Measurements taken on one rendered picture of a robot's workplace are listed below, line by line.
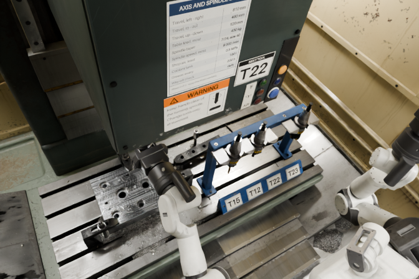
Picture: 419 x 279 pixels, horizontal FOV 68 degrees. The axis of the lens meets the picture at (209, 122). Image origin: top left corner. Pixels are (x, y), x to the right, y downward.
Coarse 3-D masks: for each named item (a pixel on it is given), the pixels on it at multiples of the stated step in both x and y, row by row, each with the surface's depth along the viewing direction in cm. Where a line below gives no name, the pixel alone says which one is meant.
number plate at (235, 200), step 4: (236, 196) 132; (240, 196) 133; (228, 200) 130; (232, 200) 131; (236, 200) 132; (240, 200) 133; (228, 204) 131; (232, 204) 132; (236, 204) 133; (240, 204) 133; (228, 208) 131; (232, 208) 132
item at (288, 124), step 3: (288, 120) 127; (291, 120) 127; (282, 123) 126; (285, 123) 126; (288, 123) 126; (291, 123) 126; (294, 123) 126; (285, 126) 125; (288, 126) 125; (291, 126) 125; (294, 126) 125; (297, 126) 125; (288, 129) 124; (291, 129) 124; (294, 129) 124; (297, 129) 125; (291, 132) 123; (294, 132) 123; (297, 132) 124
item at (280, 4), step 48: (48, 0) 92; (96, 0) 40; (144, 0) 44; (288, 0) 59; (96, 48) 46; (144, 48) 50; (96, 96) 61; (144, 96) 58; (240, 96) 75; (144, 144) 69
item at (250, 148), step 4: (244, 140) 118; (248, 140) 118; (244, 144) 117; (248, 144) 117; (252, 144) 117; (244, 148) 116; (248, 148) 116; (252, 148) 116; (244, 152) 115; (248, 152) 115; (252, 152) 115
